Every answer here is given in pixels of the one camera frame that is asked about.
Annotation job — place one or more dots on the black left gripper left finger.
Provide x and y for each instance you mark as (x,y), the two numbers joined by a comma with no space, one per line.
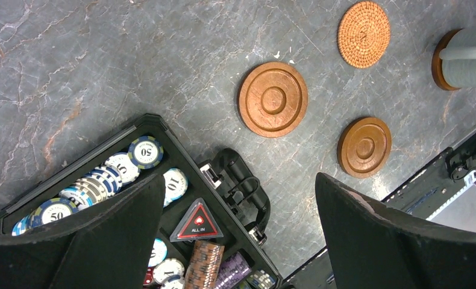
(104,246)

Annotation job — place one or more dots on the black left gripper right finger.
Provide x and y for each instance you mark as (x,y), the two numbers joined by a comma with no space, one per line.
(372,245)

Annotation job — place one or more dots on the brown wooden coaster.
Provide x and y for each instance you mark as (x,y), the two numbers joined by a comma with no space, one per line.
(436,62)
(273,99)
(364,147)

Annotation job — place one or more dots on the grey mug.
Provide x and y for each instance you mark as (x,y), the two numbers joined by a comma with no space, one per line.
(459,59)

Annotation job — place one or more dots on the woven light brown coaster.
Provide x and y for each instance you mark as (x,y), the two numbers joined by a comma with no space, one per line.
(363,34)

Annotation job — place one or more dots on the black poker chip case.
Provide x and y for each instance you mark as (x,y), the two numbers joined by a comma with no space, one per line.
(200,243)

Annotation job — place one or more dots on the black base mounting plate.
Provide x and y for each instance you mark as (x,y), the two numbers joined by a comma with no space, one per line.
(427,194)

